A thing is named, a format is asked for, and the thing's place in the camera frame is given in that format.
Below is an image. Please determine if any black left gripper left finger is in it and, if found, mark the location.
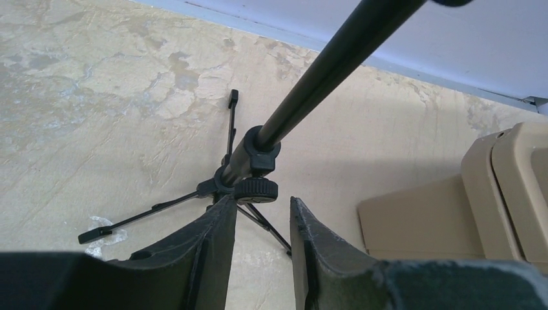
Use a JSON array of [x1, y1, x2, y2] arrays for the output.
[[1, 197, 237, 309]]

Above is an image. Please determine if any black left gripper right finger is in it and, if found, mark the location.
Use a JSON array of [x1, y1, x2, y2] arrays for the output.
[[290, 197, 547, 309]]

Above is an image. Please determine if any black tripod shock mount stand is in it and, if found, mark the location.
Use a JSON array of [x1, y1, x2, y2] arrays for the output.
[[78, 0, 424, 254]]

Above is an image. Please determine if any tan plastic tool case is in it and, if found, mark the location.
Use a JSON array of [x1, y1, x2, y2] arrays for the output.
[[357, 123, 547, 273]]

